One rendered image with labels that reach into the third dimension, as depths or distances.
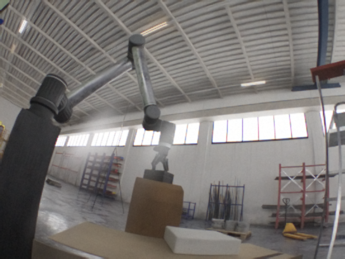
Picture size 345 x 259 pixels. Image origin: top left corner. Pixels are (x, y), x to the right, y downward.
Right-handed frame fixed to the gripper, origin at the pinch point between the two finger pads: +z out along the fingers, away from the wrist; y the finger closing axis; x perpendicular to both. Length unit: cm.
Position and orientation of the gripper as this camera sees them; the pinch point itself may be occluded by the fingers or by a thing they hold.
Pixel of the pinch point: (158, 175)
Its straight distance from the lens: 136.6
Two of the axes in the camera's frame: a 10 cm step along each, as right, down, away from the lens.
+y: 5.2, 4.2, 7.5
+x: -8.4, 0.7, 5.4
